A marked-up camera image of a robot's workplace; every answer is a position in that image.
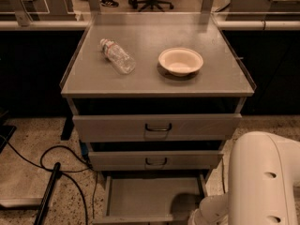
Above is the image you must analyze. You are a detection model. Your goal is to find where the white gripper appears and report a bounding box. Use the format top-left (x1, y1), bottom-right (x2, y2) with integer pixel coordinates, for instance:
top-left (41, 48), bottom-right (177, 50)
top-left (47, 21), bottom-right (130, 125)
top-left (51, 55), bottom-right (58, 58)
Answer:
top-left (187, 209), bottom-right (209, 225)

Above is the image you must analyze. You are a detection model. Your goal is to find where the grey drawer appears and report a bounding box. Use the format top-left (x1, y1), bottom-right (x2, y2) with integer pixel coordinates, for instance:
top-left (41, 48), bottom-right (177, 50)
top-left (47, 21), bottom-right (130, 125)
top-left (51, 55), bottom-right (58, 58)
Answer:
top-left (73, 113), bottom-right (242, 143)
top-left (89, 151), bottom-right (222, 171)
top-left (93, 173), bottom-right (207, 225)

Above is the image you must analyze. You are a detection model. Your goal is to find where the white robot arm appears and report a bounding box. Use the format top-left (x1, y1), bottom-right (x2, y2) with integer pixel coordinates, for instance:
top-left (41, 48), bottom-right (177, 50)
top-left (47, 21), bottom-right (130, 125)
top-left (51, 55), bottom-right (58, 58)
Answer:
top-left (187, 131), bottom-right (300, 225)

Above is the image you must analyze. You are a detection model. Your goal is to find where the grey drawer cabinet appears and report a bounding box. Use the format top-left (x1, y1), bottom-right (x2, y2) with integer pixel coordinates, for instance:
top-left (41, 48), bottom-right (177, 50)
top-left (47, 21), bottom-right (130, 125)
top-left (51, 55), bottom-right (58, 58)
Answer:
top-left (61, 13), bottom-right (255, 175)

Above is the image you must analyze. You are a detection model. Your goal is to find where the black stand leg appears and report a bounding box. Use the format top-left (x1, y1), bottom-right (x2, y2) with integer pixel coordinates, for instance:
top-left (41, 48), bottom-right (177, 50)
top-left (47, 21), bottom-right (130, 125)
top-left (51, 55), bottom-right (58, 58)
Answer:
top-left (34, 162), bottom-right (61, 225)

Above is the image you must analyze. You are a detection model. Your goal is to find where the white paper bowl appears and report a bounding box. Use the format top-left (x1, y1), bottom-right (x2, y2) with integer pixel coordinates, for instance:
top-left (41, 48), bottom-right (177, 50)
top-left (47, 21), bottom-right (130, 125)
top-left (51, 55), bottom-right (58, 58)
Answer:
top-left (158, 48), bottom-right (203, 77)

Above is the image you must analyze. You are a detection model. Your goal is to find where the clear plastic water bottle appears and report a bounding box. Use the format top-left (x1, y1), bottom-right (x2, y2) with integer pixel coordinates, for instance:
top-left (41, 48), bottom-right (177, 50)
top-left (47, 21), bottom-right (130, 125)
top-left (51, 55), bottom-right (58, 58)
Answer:
top-left (100, 38), bottom-right (136, 74)

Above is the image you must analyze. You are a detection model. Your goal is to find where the grey metal floor plate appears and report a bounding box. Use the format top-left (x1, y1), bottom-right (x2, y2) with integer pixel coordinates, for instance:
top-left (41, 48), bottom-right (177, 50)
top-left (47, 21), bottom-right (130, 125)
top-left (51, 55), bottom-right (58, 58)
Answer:
top-left (0, 198), bottom-right (42, 210)

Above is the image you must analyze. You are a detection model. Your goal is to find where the person's black sneaker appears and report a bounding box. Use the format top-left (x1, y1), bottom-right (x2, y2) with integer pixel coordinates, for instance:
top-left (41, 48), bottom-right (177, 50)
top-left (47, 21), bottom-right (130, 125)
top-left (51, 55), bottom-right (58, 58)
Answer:
top-left (100, 0), bottom-right (119, 8)

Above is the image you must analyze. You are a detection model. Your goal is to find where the black cable right floor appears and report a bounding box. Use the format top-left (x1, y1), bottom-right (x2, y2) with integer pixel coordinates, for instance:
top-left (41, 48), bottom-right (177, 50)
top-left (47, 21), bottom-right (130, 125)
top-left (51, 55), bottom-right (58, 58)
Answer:
top-left (220, 158), bottom-right (227, 195)

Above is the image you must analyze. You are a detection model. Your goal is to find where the black cable floor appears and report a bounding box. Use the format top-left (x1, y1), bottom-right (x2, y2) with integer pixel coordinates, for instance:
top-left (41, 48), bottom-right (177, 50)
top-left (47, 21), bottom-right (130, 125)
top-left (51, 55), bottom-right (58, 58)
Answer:
top-left (0, 134), bottom-right (99, 225)
top-left (220, 158), bottom-right (227, 195)

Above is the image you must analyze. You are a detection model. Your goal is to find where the black cable left floor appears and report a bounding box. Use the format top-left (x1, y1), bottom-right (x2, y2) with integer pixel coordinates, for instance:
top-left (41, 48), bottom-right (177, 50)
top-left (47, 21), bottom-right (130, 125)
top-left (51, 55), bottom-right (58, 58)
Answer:
top-left (0, 134), bottom-right (99, 225)

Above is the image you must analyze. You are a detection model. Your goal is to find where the white horizontal rail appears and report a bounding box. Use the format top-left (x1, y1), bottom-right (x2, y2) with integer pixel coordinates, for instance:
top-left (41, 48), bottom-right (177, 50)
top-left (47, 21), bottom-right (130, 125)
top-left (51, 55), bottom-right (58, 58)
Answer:
top-left (0, 20), bottom-right (300, 31)

